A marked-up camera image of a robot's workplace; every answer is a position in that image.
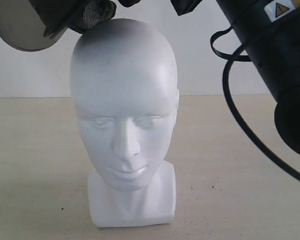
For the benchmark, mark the black helmet with visor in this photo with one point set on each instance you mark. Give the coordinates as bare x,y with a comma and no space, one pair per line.
36,25

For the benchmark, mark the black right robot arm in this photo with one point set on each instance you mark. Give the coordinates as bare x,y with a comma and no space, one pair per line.
271,29

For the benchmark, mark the white mannequin head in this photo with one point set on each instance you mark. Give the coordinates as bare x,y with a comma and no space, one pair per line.
124,87

